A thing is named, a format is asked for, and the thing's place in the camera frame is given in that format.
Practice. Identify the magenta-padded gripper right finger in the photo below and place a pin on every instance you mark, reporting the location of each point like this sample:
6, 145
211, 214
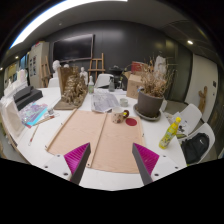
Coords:
148, 160

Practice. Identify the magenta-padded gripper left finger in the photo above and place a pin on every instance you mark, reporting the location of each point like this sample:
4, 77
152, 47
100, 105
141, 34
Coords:
75, 159

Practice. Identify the yellow drink bottle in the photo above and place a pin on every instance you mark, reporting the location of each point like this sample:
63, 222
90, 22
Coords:
169, 135

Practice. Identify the light wooden drawing board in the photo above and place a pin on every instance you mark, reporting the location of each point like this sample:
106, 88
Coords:
113, 146

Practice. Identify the flat round red coaster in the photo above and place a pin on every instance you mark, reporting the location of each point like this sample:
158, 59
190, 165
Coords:
131, 122

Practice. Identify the grey plant pot saucer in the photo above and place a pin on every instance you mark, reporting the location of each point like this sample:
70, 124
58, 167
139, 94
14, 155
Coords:
141, 116

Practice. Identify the loose papers stack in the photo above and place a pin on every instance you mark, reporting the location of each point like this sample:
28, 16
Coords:
182, 128

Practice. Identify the black backpack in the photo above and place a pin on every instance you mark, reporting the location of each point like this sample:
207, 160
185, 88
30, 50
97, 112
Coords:
195, 148

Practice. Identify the dried plant in grey pot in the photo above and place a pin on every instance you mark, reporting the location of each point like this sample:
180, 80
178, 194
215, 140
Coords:
149, 103

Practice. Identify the colourful painted sheet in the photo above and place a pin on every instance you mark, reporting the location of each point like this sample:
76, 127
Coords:
33, 114

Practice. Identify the white plastic chair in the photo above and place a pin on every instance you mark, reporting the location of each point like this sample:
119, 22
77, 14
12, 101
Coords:
192, 115
103, 80
208, 128

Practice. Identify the open printed newspaper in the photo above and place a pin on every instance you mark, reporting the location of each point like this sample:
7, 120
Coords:
104, 101

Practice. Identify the brown relief sculpture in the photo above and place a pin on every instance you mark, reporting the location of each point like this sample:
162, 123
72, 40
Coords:
71, 91

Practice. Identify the white spray bottle green label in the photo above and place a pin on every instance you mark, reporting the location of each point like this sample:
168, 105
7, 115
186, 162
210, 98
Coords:
91, 87

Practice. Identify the black flat boxes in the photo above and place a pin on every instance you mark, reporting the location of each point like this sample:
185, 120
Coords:
28, 97

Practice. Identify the wooden figure sculpture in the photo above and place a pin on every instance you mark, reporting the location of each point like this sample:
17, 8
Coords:
202, 100

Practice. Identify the dark grey spray bottle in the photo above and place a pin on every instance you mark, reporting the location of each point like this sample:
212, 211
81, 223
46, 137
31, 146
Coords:
111, 86

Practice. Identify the small white plaster figurine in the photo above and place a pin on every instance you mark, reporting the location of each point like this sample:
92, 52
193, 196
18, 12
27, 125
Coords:
83, 75

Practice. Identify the red box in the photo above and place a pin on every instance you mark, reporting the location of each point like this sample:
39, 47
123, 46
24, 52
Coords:
138, 67

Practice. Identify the white plaster bust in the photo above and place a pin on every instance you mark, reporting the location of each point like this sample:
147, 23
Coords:
56, 66

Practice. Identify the tall white plaster statue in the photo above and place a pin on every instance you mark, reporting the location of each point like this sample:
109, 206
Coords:
160, 65

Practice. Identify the wooden easel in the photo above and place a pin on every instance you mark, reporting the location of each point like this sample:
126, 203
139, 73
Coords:
96, 65

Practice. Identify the black wall screen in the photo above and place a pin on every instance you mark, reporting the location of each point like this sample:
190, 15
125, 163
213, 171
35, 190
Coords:
73, 48

